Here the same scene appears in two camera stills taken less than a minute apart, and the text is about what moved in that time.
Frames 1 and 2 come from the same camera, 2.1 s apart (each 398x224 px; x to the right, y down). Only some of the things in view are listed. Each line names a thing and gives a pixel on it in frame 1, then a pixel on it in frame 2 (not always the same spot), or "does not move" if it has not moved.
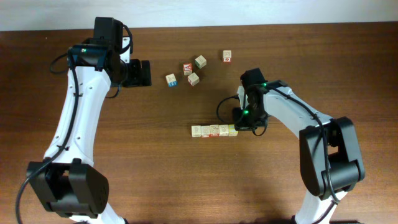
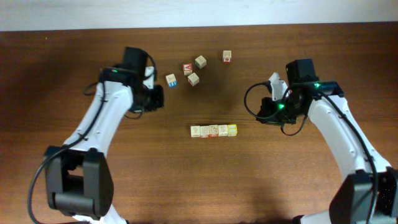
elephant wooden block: x=214 y=130 does not move
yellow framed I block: x=231 y=130 does not move
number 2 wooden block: x=223 y=130 does not move
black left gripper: x=137 y=79 → x=157 y=99
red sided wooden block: x=205 y=131 does not move
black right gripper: x=240 y=125 → x=265 y=116
